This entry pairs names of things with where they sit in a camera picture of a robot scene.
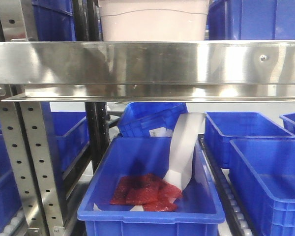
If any blue bin tilted rear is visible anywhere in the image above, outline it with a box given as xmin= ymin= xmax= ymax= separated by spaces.
xmin=118 ymin=102 xmax=188 ymax=138

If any blue bin left rear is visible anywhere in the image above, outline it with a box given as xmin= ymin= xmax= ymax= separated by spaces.
xmin=50 ymin=112 xmax=90 ymax=173

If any white paper strip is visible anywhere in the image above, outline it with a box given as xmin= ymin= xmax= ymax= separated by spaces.
xmin=164 ymin=113 xmax=206 ymax=191

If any blue bin front right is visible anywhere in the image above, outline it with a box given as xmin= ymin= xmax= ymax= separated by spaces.
xmin=229 ymin=140 xmax=295 ymax=236

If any blue bin front centre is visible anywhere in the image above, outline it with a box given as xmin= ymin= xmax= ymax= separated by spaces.
xmin=77 ymin=137 xmax=225 ymax=236

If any blue bin rear right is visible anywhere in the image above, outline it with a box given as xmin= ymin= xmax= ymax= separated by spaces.
xmin=204 ymin=112 xmax=295 ymax=169

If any roller conveyor track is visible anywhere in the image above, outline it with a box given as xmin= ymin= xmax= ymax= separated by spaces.
xmin=199 ymin=134 xmax=256 ymax=236

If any blue bin upper left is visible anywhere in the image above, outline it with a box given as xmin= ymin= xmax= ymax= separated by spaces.
xmin=31 ymin=0 xmax=76 ymax=41

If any blue bin left front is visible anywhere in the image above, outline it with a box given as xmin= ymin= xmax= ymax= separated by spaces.
xmin=0 ymin=133 xmax=21 ymax=233

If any perforated steel shelf upright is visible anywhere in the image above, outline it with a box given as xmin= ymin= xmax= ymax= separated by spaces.
xmin=0 ymin=85 xmax=66 ymax=236

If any stainless steel shelf rail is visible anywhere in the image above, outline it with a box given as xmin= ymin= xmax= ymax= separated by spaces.
xmin=0 ymin=40 xmax=295 ymax=103

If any white plastic storage bin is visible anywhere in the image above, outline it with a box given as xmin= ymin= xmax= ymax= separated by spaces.
xmin=98 ymin=0 xmax=209 ymax=42

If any blue bin upper right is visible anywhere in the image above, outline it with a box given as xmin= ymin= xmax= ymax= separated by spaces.
xmin=207 ymin=0 xmax=295 ymax=40

